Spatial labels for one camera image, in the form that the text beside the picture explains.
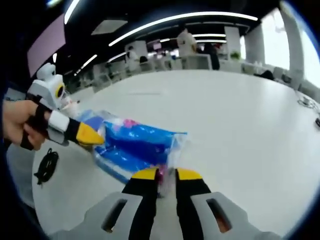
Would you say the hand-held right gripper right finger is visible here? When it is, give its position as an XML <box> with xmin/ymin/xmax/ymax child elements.
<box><xmin>174</xmin><ymin>168</ymin><xmax>249</xmax><ymax>240</ymax></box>

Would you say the large wall screen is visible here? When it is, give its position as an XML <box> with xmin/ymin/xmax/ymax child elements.
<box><xmin>26</xmin><ymin>13</ymin><xmax>67</xmax><ymax>78</ymax></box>

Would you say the blue plastic packet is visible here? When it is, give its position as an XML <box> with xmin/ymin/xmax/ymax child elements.
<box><xmin>91</xmin><ymin>117</ymin><xmax>189</xmax><ymax>185</ymax></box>

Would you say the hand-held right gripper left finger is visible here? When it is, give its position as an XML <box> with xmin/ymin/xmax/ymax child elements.
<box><xmin>100</xmin><ymin>167</ymin><xmax>161</xmax><ymax>240</ymax></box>

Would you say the person's left hand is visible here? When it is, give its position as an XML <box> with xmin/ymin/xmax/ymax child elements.
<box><xmin>1</xmin><ymin>99</ymin><xmax>52</xmax><ymax>152</ymax></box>

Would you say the black cable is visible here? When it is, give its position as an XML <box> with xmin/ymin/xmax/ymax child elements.
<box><xmin>33</xmin><ymin>147</ymin><xmax>60</xmax><ymax>186</ymax></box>

